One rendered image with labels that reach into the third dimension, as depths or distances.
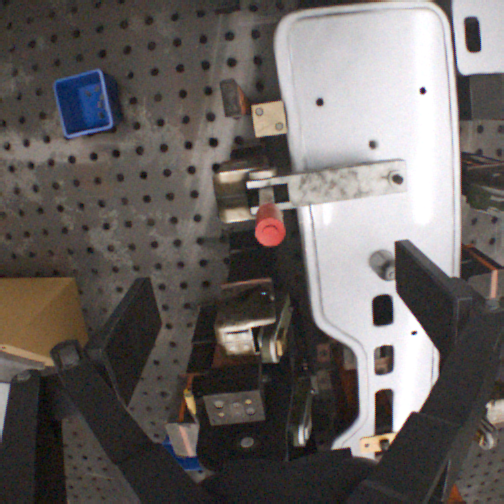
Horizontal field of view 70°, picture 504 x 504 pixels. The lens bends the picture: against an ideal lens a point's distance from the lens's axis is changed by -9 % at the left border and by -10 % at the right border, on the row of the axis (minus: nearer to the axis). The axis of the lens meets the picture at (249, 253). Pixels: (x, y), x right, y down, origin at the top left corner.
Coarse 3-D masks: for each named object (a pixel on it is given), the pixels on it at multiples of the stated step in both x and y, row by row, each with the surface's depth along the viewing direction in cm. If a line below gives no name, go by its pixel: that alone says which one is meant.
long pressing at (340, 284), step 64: (384, 0) 42; (320, 64) 44; (384, 64) 44; (448, 64) 44; (320, 128) 47; (384, 128) 46; (448, 128) 46; (448, 192) 49; (320, 256) 52; (448, 256) 52; (320, 320) 55; (384, 384) 59
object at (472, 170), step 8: (464, 152) 69; (464, 160) 63; (472, 160) 64; (496, 160) 60; (464, 168) 57; (472, 168) 54; (480, 168) 53; (488, 168) 53; (496, 168) 52; (464, 176) 57; (472, 176) 53; (480, 176) 51; (488, 176) 49; (496, 176) 48; (464, 184) 58; (464, 192) 58
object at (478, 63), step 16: (464, 0) 41; (480, 0) 40; (496, 0) 40; (464, 16) 41; (480, 16) 41; (496, 16) 41; (464, 32) 42; (480, 32) 42; (496, 32) 42; (464, 48) 43; (496, 48) 42; (464, 64) 43; (480, 64) 43; (496, 64) 43
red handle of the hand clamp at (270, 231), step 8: (264, 192) 40; (272, 192) 41; (264, 200) 37; (272, 200) 36; (264, 208) 32; (272, 208) 32; (256, 216) 33; (264, 216) 30; (272, 216) 30; (280, 216) 31; (256, 224) 30; (264, 224) 29; (272, 224) 29; (280, 224) 29; (256, 232) 30; (264, 232) 29; (272, 232) 29; (280, 232) 30; (264, 240) 30; (272, 240) 29; (280, 240) 30
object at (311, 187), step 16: (384, 160) 42; (400, 160) 41; (288, 176) 42; (304, 176) 41; (320, 176) 41; (336, 176) 41; (352, 176) 41; (368, 176) 41; (384, 176) 41; (400, 176) 40; (288, 192) 43; (304, 192) 42; (320, 192) 42; (336, 192) 42; (352, 192) 42; (368, 192) 42; (384, 192) 42; (400, 192) 42; (256, 208) 43; (288, 208) 43
